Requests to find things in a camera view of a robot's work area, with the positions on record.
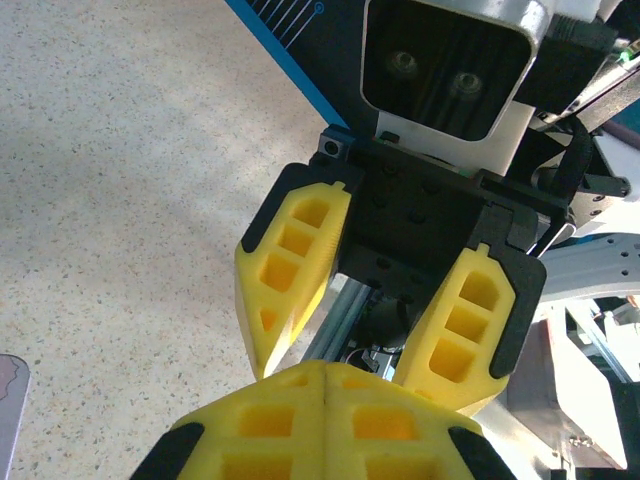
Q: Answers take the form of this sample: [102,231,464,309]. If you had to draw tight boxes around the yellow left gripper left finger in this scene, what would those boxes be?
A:
[128,361,327,480]

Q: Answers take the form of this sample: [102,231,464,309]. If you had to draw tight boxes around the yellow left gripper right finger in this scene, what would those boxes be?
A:
[324,361,517,480]

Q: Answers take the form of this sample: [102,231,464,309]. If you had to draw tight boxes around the aluminium frame rail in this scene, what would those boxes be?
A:
[299,273,375,365]

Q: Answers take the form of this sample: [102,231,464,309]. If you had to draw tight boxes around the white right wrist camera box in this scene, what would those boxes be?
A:
[358,0,621,177]

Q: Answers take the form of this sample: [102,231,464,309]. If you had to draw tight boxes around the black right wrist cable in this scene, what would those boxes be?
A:
[552,115,595,202]

